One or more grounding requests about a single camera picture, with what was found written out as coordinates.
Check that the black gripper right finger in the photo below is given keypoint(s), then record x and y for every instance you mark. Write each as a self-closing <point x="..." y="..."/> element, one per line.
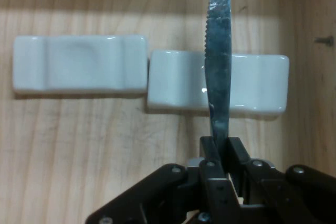
<point x="294" y="195"/>

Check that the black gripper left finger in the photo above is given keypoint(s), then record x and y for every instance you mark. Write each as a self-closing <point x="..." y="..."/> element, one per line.
<point x="157" y="192"/>

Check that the silver serrated table knife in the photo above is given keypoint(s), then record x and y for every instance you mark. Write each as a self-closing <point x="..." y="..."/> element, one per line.
<point x="218" y="51"/>

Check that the white ceramic cutlery rest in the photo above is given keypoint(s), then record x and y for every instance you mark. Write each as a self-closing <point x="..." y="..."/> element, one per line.
<point x="78" y="64"/>
<point x="178" y="82"/>

